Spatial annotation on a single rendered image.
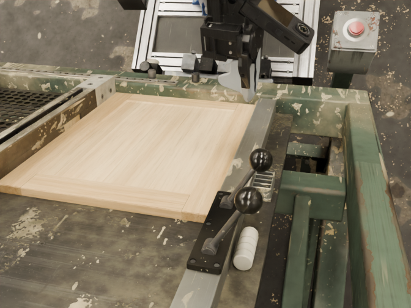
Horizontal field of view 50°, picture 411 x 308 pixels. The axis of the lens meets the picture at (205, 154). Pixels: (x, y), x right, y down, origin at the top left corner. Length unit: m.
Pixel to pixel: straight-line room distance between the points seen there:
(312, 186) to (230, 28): 0.44
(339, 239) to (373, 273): 0.67
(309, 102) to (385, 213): 0.55
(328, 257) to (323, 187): 0.37
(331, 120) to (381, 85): 1.01
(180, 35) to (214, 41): 1.49
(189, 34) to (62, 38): 0.83
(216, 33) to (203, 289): 0.37
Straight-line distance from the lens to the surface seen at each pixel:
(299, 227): 0.88
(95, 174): 0.92
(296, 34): 0.67
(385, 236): 0.72
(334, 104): 1.26
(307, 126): 1.28
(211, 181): 0.87
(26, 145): 1.02
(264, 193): 0.84
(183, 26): 2.20
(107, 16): 2.62
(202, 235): 0.67
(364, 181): 0.86
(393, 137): 2.20
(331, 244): 1.31
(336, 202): 0.99
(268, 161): 0.68
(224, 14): 0.69
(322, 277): 1.31
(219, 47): 0.70
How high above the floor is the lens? 2.10
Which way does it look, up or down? 74 degrees down
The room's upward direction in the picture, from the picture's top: 44 degrees counter-clockwise
